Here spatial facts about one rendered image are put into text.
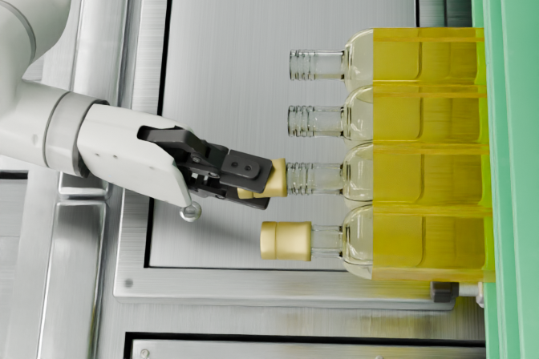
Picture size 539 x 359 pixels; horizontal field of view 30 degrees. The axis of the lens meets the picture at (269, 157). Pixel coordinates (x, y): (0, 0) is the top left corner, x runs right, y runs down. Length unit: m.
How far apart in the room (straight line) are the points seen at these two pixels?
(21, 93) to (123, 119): 0.11
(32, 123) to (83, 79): 0.21
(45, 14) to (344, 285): 0.39
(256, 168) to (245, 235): 0.16
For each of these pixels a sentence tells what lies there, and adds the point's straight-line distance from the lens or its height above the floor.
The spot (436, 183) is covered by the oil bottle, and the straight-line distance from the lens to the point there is 0.88.
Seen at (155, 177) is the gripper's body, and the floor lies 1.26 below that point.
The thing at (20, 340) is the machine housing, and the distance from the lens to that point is 1.07.
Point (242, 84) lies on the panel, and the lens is 1.09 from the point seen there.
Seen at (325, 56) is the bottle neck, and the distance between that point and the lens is 0.94.
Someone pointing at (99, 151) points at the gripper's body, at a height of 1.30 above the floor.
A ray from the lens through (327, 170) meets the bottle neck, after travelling 0.89.
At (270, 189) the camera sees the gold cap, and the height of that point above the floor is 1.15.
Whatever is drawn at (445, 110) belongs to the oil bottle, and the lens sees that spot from 0.90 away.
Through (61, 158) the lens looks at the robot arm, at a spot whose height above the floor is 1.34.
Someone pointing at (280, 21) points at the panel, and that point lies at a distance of 1.12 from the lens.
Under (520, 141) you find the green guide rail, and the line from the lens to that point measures 0.78.
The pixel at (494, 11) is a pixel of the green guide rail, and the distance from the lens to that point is 0.92.
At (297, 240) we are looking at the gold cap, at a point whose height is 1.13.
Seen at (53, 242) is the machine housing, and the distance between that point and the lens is 1.06.
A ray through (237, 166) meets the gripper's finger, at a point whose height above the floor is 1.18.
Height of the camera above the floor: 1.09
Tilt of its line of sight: 4 degrees up
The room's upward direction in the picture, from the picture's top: 89 degrees counter-clockwise
